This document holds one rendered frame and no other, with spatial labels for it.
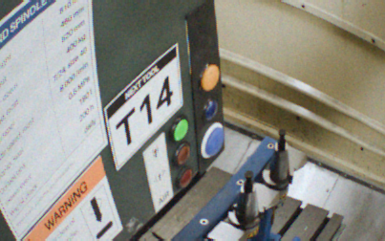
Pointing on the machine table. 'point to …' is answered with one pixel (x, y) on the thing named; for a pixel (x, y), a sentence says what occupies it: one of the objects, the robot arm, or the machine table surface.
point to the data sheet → (37, 106)
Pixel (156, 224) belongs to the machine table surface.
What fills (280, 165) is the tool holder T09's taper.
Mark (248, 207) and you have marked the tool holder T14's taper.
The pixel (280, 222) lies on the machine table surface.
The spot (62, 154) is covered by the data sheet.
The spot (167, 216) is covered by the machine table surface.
